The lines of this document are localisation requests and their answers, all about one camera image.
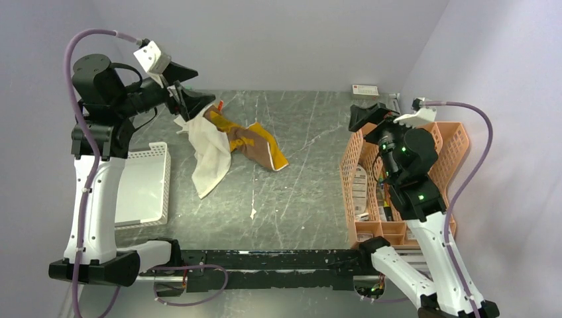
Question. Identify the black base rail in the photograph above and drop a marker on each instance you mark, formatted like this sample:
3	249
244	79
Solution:
210	270

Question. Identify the white red box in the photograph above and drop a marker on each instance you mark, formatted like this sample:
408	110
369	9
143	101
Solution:
365	91

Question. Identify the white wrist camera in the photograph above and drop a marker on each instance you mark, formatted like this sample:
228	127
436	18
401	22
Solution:
421	117
152	58

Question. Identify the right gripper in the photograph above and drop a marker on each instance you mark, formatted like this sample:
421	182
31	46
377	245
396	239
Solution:
374	114

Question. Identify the orange file organizer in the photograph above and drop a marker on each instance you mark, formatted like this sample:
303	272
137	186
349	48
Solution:
392	191

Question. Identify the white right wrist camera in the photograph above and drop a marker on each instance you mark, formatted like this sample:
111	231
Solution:
421	117

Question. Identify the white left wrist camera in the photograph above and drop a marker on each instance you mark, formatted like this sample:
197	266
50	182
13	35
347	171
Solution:
152	58

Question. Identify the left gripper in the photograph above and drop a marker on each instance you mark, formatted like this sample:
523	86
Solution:
173	73

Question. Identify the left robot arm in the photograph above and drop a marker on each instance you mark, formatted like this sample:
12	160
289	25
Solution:
103	108

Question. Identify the white plastic basket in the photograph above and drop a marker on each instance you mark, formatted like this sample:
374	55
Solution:
144	188

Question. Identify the yellow brown bear towel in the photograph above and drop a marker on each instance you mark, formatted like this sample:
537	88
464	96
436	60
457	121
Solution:
255	142

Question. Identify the cream white towel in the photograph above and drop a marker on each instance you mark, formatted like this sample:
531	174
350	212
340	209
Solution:
212	153

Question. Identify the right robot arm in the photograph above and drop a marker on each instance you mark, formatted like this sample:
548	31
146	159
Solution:
448	291

